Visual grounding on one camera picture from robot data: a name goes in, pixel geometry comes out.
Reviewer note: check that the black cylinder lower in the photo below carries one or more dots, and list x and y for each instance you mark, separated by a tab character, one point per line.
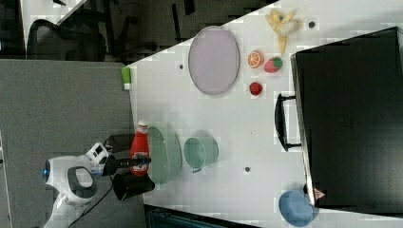
126	185

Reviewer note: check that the peeled toy banana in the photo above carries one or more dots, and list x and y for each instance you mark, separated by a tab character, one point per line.
283	25

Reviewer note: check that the red ketchup bottle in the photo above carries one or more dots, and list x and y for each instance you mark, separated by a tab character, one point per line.
140	149

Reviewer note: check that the toy strawberry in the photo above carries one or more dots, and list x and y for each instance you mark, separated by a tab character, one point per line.
273	65

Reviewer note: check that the green plastic strainer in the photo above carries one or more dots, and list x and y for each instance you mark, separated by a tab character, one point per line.
165	154

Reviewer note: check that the purple round plate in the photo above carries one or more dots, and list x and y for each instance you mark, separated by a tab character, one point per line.
213	60

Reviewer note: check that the black office chair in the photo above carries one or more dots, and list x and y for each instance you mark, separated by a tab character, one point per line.
48	41

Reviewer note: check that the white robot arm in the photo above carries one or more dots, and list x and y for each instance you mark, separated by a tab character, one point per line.
73	177

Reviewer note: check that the black cylinder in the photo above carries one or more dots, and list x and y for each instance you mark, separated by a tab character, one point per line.
126	185
119	143

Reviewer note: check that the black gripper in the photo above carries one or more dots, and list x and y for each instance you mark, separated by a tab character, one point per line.
112	164

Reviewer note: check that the blue plastic bowl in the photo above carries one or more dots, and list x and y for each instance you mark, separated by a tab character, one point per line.
295	208

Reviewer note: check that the black toaster oven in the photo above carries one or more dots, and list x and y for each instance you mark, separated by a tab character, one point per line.
349	98

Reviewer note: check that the black cylinder upper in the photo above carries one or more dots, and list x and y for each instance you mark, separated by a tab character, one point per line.
119	143

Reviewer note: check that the small red toy fruit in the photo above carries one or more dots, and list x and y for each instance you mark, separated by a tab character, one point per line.
255	88

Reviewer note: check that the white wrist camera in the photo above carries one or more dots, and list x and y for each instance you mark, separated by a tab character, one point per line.
97	154

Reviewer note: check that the toy orange slice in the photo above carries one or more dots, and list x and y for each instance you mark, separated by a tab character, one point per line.
255	59

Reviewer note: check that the green plastic cup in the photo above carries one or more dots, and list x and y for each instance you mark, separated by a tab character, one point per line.
200	152

